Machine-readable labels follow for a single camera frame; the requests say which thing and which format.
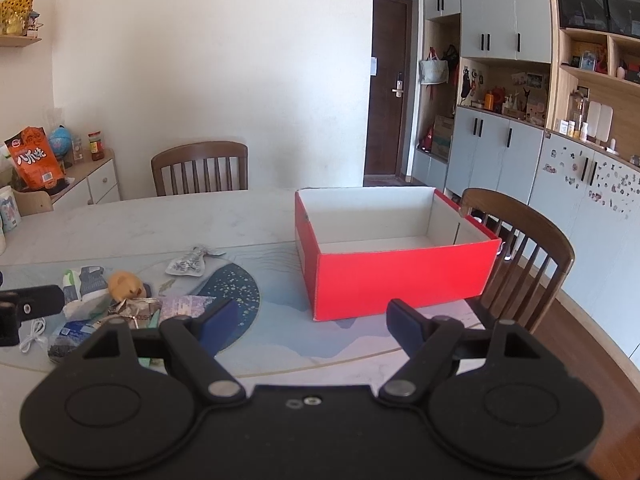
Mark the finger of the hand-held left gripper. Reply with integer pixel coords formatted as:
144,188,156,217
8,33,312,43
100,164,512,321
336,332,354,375
0,284,66,319

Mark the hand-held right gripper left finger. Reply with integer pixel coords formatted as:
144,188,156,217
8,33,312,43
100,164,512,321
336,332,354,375
80,299,247,407

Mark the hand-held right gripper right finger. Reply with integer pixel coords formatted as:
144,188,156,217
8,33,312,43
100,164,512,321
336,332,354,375
379,299,551,404

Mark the white cable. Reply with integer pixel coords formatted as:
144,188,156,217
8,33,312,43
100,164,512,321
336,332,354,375
19,317,47,356

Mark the pink printed packet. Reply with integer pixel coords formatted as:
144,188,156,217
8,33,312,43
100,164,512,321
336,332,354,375
159,294,217,318

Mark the clear packet of black seeds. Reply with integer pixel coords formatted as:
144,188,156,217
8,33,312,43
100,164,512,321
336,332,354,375
47,321,108,364

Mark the red cardboard box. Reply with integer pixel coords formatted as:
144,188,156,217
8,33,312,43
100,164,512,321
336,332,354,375
294,186,502,322

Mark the marble desktop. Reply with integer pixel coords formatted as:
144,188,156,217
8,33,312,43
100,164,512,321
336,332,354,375
0,187,501,397

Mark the white and green packet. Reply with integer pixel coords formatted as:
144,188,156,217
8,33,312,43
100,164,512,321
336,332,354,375
61,266,110,318

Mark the silver snack packet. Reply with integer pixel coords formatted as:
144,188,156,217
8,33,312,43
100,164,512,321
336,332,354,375
165,244,226,277

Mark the yellow plush toy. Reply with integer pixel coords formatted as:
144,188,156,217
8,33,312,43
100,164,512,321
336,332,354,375
107,271,151,303

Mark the bunch of keys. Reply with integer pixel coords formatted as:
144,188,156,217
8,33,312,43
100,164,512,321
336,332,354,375
107,297,163,329

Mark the printed white cup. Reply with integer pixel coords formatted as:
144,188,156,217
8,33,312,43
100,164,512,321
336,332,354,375
0,185,22,231

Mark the white sideboard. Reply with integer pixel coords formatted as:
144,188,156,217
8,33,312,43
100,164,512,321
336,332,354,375
12,147,122,216

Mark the orange snack bag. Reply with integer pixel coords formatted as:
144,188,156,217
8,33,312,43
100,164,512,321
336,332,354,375
4,126,67,191

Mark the blue globe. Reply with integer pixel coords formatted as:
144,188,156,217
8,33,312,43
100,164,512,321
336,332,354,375
48,125,76,171

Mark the wooden chair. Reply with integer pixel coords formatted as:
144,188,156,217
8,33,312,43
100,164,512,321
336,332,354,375
151,141,249,197
459,188,576,333

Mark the brown cardboard box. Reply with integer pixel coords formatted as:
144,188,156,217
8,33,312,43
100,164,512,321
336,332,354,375
431,115,455,161

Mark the hanging tote bag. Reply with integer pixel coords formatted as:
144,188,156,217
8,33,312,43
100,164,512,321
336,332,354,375
419,47,449,85

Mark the white rounded panel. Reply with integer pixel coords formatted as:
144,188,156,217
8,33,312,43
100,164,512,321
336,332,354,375
586,101,602,141
596,104,615,143

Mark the golden ornament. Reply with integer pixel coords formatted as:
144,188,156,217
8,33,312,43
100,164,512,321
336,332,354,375
0,0,35,37

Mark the brown door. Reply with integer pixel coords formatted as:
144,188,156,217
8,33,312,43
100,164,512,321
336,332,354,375
364,0,421,188

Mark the grey and wood cabinet wall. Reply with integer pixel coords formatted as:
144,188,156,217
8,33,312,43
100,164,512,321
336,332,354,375
410,0,640,273

